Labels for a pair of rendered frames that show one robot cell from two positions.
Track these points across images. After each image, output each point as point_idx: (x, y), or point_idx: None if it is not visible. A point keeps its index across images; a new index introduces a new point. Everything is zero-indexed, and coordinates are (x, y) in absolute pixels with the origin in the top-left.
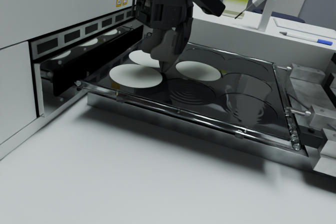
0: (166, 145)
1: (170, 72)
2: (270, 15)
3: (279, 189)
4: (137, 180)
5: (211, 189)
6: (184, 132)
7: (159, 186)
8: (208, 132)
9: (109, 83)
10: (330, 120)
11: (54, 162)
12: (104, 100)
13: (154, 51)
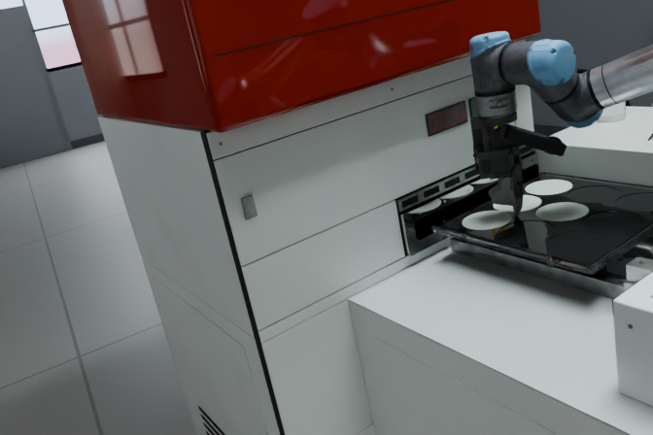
0: (503, 281)
1: (524, 216)
2: None
3: (589, 316)
4: (463, 298)
5: (520, 308)
6: (529, 272)
7: (478, 302)
8: (547, 270)
9: (457, 227)
10: None
11: (411, 284)
12: (463, 245)
13: (494, 196)
